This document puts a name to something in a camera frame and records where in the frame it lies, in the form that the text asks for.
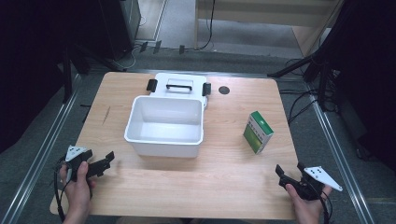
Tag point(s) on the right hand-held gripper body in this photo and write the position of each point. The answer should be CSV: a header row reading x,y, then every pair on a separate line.
x,y
314,180

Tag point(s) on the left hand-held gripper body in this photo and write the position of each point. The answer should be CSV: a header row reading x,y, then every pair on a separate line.
x,y
75,154

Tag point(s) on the person's right hand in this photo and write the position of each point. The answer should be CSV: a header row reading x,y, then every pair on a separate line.
x,y
306,208

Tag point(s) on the person's left hand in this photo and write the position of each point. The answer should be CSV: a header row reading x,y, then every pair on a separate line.
x,y
77,194

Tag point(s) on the green and white carton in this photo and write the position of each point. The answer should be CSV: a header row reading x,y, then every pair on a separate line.
x,y
257,133

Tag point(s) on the white plastic storage box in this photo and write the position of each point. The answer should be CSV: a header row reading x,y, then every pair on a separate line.
x,y
169,123

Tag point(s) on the black tripod stand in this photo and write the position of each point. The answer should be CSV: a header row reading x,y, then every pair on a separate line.
x,y
320,71

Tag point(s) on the black round table grommet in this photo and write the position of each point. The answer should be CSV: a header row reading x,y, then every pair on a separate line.
x,y
224,90

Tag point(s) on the dark curtain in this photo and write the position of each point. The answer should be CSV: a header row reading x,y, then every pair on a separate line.
x,y
28,62
367,77

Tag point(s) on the black cabinet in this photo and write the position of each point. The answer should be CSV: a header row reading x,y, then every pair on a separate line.
x,y
120,28

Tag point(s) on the light wooden furniture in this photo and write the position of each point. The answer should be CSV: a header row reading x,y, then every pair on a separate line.
x,y
267,12

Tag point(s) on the metal floor rail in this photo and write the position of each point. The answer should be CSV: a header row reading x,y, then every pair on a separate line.
x,y
339,155
37,155

